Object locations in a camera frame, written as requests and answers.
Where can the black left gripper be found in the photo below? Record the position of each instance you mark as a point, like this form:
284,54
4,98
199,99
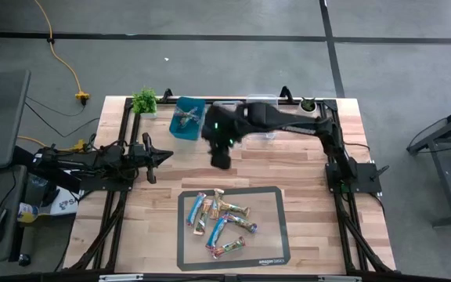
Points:
141,156

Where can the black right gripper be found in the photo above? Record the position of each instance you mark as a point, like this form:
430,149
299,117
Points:
221,158

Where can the blue Chewy granola bar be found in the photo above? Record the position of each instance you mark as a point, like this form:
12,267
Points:
181,117

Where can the green orange granola bar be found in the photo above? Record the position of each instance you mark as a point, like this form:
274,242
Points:
216,203
203,219

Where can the blue white granola bar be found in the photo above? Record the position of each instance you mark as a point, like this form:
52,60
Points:
192,115

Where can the orange blue granola bar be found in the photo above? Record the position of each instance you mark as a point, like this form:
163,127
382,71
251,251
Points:
235,209

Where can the blue silver granola bar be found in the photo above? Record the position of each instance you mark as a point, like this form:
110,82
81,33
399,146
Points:
196,209
215,233

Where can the green granola bar blue end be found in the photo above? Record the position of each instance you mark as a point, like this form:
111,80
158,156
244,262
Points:
243,223

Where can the red green granola bar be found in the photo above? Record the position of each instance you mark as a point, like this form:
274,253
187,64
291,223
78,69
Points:
228,247

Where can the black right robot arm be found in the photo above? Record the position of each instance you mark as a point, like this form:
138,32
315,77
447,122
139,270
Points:
288,117

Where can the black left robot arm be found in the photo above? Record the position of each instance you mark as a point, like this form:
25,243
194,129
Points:
92,160

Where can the blue plastic storage bin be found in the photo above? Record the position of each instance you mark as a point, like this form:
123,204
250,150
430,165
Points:
178,131

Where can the translucent plastic storage bin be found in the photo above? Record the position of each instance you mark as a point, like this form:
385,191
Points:
262,98
221,103

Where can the leafy plant in white pot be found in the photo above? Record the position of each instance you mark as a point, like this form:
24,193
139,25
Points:
144,101

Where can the grey-bordered silicone baking mat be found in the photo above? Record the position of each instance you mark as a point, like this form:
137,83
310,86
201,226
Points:
264,235

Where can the white printed bag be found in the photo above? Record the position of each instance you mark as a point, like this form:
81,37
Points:
66,203

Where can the yellow drink bottle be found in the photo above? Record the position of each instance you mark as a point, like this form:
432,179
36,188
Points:
27,213

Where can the small black object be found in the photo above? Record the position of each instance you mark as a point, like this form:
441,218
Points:
24,259

